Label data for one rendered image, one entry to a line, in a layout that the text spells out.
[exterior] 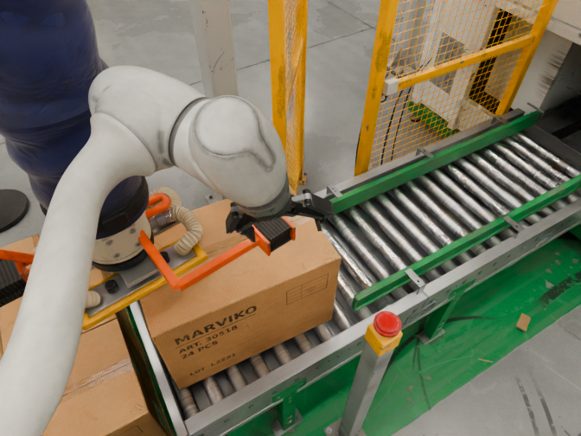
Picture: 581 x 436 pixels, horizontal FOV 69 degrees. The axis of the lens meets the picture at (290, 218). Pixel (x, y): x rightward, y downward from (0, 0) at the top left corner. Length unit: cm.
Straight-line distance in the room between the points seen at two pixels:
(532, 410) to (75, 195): 216
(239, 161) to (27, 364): 28
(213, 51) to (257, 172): 162
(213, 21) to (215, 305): 127
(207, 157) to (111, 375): 131
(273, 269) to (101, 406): 76
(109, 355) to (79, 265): 125
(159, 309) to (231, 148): 87
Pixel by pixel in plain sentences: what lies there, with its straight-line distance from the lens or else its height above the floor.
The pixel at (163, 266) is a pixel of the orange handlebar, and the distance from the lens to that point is 100.
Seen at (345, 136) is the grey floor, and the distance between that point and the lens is 334.
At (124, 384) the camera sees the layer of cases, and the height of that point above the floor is 54.
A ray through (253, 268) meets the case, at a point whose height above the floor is 95.
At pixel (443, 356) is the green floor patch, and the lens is 232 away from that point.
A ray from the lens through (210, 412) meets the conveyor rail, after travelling 151.
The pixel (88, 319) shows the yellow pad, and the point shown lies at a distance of 113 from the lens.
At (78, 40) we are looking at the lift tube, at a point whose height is 170.
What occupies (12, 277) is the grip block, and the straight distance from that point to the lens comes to 112.
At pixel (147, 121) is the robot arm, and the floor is 171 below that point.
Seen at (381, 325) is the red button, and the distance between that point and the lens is 112.
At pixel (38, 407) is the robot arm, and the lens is 46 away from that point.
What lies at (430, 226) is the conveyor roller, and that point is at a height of 54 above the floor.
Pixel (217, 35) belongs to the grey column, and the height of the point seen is 115.
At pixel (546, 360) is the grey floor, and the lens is 253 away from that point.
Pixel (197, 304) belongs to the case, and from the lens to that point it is 126.
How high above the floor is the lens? 202
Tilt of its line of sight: 48 degrees down
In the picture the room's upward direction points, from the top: straight up
